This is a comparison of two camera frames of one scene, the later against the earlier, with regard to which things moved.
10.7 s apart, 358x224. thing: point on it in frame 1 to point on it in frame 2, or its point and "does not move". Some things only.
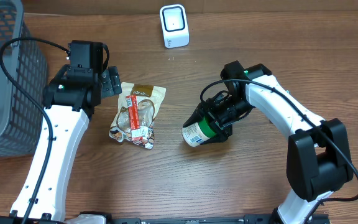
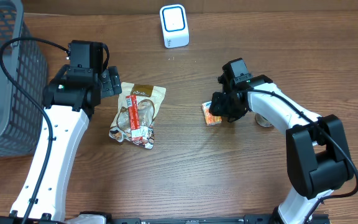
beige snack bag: [148, 98] does not move
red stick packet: [136, 130] does not move
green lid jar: [194, 134] to [262, 121]
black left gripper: [110, 82] does not move
